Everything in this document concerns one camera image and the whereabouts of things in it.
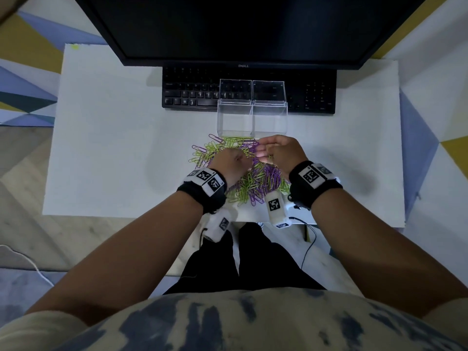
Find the person's left forearm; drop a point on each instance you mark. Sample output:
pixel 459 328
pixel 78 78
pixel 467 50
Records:
pixel 128 252

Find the black keyboard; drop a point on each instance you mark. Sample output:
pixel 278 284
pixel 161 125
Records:
pixel 183 95

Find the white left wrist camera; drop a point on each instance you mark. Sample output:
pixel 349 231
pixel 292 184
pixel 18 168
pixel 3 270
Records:
pixel 219 224

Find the person's right hand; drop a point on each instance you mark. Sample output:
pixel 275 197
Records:
pixel 283 153

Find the pile of mixed paper clips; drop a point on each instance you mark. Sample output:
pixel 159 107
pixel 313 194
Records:
pixel 256 186

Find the black left wristband with markers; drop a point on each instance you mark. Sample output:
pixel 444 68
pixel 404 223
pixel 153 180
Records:
pixel 199 193

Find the black computer monitor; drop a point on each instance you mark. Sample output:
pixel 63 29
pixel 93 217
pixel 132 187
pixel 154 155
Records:
pixel 237 25

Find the person's right forearm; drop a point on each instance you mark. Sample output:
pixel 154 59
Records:
pixel 376 252

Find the person's black trousers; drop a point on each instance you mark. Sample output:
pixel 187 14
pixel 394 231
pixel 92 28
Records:
pixel 256 266

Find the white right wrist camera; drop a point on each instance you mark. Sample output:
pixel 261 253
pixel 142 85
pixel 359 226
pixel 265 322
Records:
pixel 275 210

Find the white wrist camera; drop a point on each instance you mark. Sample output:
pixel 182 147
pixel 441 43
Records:
pixel 275 210
pixel 219 224

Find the black wristband with markers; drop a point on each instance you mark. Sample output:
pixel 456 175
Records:
pixel 199 193
pixel 310 193

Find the brown wooden board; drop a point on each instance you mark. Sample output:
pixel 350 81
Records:
pixel 9 3

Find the person's left hand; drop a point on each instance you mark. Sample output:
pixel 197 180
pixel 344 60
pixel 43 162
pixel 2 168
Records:
pixel 232 166

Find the black right wristband with markers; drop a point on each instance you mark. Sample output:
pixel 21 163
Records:
pixel 310 193

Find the person's tie-dye shirt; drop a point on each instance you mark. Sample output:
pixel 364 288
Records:
pixel 234 325

